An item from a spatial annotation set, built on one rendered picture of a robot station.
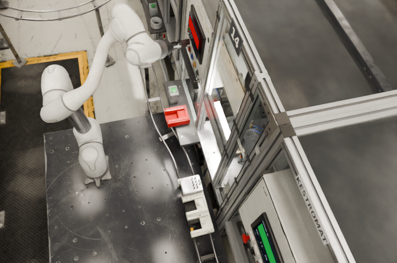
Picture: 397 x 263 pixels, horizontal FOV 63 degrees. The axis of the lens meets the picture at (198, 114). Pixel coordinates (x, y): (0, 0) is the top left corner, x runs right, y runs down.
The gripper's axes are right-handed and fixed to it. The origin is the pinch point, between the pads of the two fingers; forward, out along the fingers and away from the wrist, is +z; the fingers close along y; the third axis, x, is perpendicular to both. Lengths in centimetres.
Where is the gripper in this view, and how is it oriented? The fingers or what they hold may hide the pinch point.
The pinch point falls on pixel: (185, 42)
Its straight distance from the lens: 175.2
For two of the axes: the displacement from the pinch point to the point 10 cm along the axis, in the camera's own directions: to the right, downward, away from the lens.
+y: -8.5, -1.1, 5.2
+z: 5.2, -3.2, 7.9
